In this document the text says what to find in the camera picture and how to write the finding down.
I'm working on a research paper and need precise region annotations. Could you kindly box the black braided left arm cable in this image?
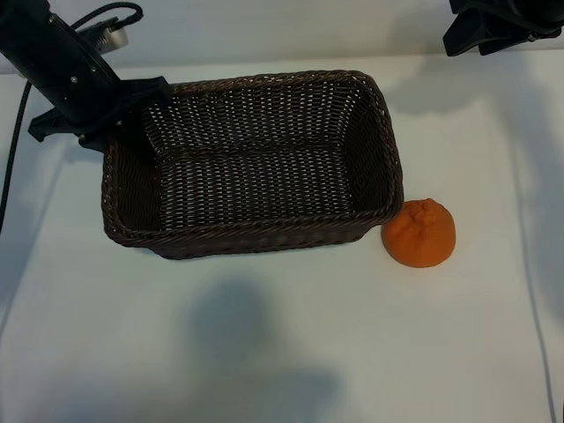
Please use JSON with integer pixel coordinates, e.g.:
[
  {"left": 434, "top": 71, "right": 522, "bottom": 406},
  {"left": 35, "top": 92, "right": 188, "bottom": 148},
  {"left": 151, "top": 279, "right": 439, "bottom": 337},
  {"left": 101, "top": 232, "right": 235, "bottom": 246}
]
[{"left": 0, "top": 2, "right": 145, "bottom": 234}]

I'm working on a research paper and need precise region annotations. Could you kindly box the orange mandarin fruit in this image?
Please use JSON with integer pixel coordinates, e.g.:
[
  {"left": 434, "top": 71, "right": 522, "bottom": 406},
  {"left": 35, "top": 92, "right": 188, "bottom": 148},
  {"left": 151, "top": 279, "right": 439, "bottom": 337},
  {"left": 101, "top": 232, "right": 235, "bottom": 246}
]
[{"left": 381, "top": 197, "right": 456, "bottom": 269}]

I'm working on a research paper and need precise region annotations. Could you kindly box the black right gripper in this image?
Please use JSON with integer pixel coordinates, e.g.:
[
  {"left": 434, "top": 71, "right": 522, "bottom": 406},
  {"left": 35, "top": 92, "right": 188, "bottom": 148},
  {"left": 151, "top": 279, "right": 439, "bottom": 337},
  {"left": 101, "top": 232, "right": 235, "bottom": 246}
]
[{"left": 442, "top": 0, "right": 564, "bottom": 59}]

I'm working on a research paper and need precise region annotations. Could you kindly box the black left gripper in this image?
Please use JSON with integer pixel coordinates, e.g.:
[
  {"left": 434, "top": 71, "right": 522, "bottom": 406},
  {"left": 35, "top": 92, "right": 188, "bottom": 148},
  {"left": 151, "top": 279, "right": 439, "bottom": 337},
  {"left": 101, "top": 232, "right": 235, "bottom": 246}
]
[{"left": 21, "top": 33, "right": 171, "bottom": 159}]

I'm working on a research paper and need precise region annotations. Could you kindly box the dark brown wicker basket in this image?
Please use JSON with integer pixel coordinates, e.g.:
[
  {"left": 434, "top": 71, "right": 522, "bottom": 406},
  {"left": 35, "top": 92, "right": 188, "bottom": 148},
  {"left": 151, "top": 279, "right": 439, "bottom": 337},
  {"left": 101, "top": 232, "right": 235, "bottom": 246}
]
[{"left": 100, "top": 69, "right": 405, "bottom": 261}]

